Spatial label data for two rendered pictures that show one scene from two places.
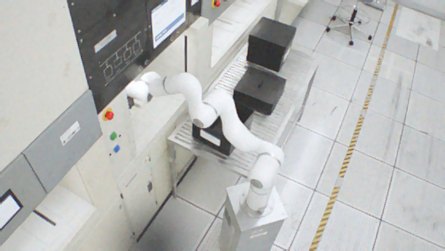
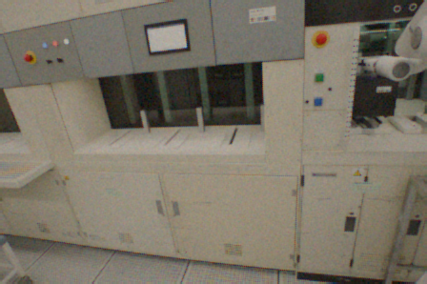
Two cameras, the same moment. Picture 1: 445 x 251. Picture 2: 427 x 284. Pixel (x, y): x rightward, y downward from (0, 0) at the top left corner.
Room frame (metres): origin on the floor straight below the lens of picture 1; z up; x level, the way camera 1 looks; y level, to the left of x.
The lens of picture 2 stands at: (0.46, -0.43, 1.39)
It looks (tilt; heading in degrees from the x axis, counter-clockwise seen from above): 23 degrees down; 84
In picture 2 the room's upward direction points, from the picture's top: 7 degrees counter-clockwise
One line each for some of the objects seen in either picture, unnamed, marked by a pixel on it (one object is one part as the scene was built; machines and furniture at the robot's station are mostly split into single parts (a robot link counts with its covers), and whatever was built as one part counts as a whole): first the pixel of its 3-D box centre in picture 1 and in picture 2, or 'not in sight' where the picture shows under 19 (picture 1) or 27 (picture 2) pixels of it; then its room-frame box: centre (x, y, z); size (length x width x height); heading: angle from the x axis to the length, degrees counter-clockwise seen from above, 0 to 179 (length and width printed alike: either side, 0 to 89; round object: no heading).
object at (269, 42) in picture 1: (270, 44); not in sight; (2.31, -0.25, 0.89); 0.29 x 0.29 x 0.25; 70
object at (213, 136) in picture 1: (222, 123); not in sight; (1.49, 0.03, 0.85); 0.28 x 0.28 x 0.17; 63
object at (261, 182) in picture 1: (262, 177); not in sight; (0.99, -0.20, 1.07); 0.19 x 0.12 x 0.24; 156
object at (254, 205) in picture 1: (259, 194); not in sight; (1.02, -0.21, 0.85); 0.19 x 0.19 x 0.18
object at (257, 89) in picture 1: (260, 87); not in sight; (1.87, -0.19, 0.83); 0.29 x 0.29 x 0.13; 70
